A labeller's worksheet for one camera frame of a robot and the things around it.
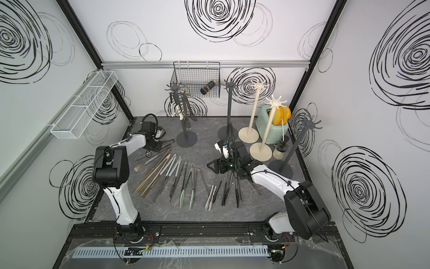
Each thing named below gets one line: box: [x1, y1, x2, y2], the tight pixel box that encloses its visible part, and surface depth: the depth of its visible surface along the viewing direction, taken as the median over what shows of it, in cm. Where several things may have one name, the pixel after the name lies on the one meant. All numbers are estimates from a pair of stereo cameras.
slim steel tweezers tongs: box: [197, 168, 210, 193], surface depth 93 cm
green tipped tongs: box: [179, 163, 196, 210], surface depth 86 cm
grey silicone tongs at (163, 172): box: [151, 153, 177, 188], surface depth 95 cm
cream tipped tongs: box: [204, 184, 217, 211], surface depth 82 cm
